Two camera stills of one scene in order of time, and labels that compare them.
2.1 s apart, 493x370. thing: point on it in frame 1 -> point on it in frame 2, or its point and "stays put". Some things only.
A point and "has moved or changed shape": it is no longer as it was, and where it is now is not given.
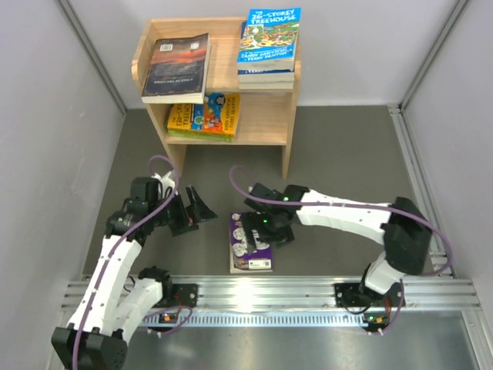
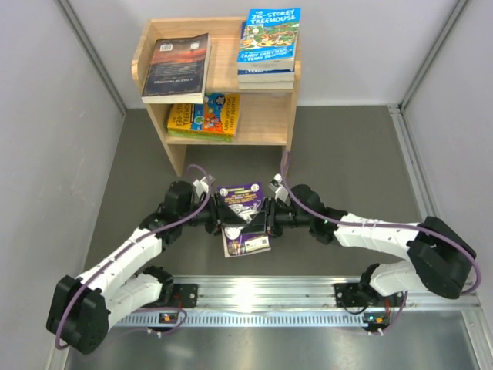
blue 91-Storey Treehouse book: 263,75 stays put
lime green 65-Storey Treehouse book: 199,136 stays put
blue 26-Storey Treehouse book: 269,39 stays put
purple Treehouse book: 241,260 has moved or changed shape
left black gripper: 197,210 -> 223,213
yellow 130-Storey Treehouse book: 217,116 stays put
